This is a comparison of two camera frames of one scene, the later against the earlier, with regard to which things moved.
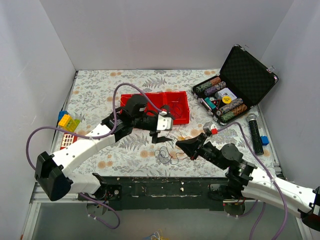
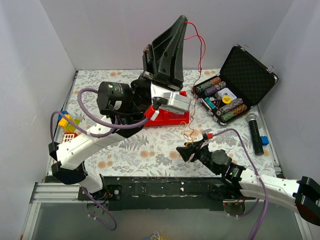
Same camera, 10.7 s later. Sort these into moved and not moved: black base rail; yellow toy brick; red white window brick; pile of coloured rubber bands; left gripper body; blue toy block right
Moved: pile of coloured rubber bands; left gripper body
Not moved: yellow toy brick; black base rail; blue toy block right; red white window brick
